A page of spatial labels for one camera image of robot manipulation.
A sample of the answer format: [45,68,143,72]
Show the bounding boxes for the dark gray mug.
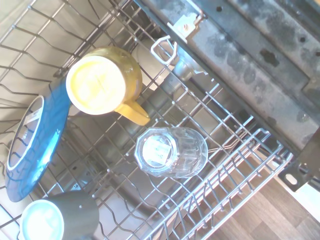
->
[18,191,101,240]

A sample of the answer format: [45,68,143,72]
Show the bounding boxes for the yellow mug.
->
[65,46,151,126]

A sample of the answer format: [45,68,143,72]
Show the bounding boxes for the dishwasher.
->
[0,0,320,193]

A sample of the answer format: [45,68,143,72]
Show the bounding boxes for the clear faceted drinking glass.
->
[134,126,209,180]

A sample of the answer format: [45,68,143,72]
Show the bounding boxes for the blue plate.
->
[4,74,71,203]

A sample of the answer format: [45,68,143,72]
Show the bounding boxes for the gray wire dishwasher rack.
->
[0,0,295,240]

